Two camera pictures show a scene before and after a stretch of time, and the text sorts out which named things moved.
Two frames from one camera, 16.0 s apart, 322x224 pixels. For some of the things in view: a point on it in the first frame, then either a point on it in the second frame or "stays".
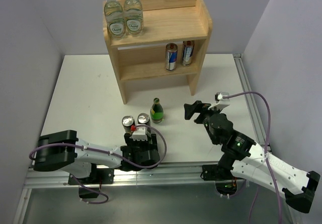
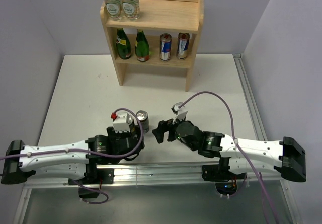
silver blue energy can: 171,50 → 165,46
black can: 128,121 stays
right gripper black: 189,109 → 163,126
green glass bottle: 156,112 → 142,46
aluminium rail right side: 250,99 stays
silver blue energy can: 187,53 → 182,45
